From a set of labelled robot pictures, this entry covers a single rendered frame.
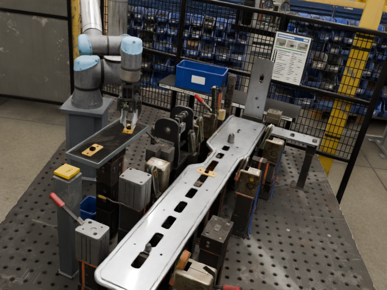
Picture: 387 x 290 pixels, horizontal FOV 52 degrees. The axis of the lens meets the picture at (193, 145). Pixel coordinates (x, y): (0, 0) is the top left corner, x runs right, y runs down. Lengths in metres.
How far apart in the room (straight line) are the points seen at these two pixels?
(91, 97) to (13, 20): 2.45
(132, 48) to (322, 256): 1.21
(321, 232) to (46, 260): 1.25
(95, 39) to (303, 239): 1.27
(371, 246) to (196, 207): 2.05
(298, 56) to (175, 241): 1.50
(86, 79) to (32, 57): 2.43
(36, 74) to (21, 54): 0.23
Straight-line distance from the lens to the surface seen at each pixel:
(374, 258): 3.22
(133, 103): 1.50
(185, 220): 1.41
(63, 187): 1.36
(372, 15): 2.44
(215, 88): 2.03
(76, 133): 1.99
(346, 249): 2.00
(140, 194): 1.41
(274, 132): 2.17
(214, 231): 1.35
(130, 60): 1.46
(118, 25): 1.86
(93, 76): 1.90
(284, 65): 2.49
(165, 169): 1.54
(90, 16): 1.62
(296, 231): 2.00
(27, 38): 4.26
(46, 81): 4.34
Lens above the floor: 1.89
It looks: 28 degrees down
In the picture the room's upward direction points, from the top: 8 degrees clockwise
